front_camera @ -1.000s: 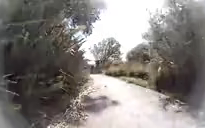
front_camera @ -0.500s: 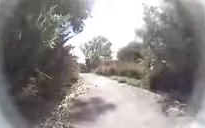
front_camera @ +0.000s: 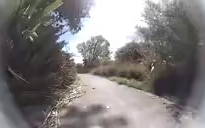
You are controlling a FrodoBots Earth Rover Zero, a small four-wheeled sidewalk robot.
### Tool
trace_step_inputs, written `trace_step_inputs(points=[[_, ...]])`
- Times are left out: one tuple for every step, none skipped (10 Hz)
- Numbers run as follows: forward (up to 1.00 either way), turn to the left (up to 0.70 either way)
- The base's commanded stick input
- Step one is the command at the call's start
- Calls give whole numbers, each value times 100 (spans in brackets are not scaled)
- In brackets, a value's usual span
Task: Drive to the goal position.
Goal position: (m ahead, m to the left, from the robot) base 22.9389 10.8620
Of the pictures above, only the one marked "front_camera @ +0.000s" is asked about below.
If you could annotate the green tree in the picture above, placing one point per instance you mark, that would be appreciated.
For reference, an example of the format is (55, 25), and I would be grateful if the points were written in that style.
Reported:
(94, 50)

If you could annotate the dry brown hedge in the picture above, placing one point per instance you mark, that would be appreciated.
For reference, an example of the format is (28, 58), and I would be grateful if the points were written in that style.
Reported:
(123, 70)

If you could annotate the grass strip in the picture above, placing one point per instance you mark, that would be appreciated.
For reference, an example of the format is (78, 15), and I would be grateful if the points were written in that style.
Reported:
(131, 82)

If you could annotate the grey dirt path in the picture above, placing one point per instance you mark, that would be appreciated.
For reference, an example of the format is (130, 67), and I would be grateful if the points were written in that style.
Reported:
(113, 100)

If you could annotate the dry reed stalks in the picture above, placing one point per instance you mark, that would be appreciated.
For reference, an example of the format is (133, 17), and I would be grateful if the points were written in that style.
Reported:
(65, 96)

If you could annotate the dark green trees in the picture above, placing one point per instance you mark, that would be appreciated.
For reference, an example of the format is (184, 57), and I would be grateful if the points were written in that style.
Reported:
(170, 46)

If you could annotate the dense green bushes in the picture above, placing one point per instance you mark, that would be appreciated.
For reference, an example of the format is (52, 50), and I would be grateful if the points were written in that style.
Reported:
(33, 50)

